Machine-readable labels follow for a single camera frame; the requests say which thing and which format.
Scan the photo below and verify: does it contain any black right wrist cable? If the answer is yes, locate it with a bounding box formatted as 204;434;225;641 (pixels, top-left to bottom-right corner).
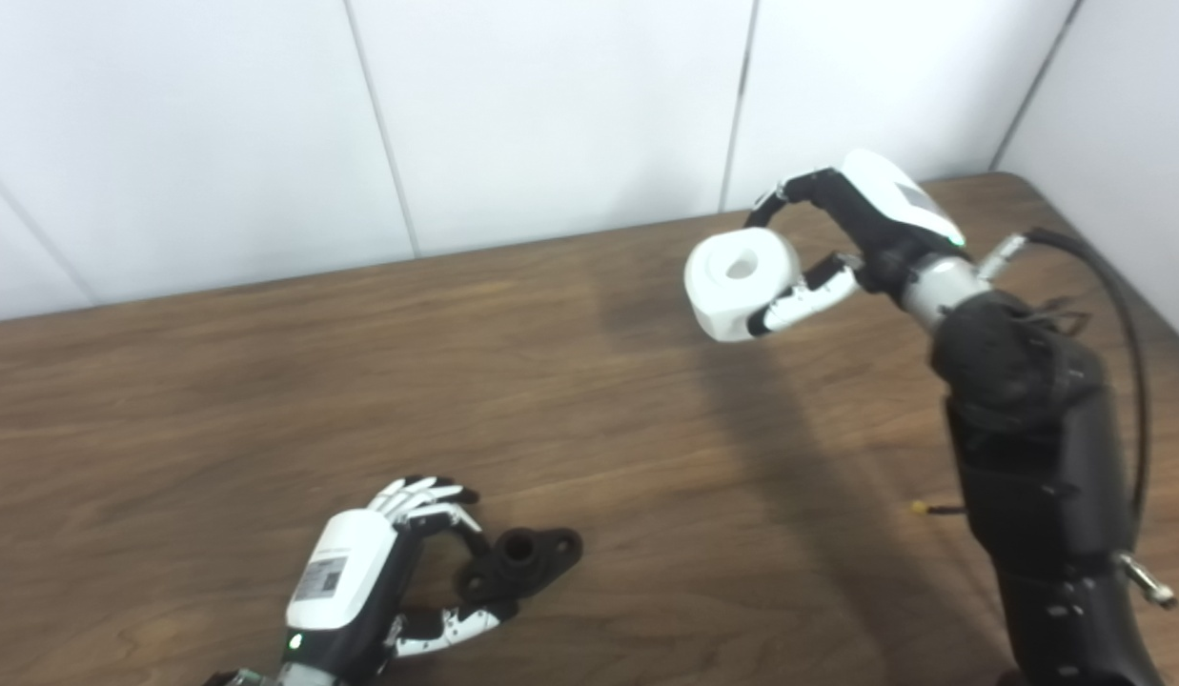
1023;227;1150;535

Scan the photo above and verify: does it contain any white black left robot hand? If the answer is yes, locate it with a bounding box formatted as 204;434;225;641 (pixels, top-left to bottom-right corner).
282;474;518;686

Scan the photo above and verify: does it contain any round white piece with holes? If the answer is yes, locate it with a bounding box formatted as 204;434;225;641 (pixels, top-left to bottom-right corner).
683;227;805;343

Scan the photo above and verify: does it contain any black flanged holder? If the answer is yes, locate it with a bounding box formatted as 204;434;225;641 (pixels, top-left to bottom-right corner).
457;527;584;604

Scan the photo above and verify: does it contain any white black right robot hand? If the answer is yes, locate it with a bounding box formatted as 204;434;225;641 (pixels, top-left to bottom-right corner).
744;149;967;336

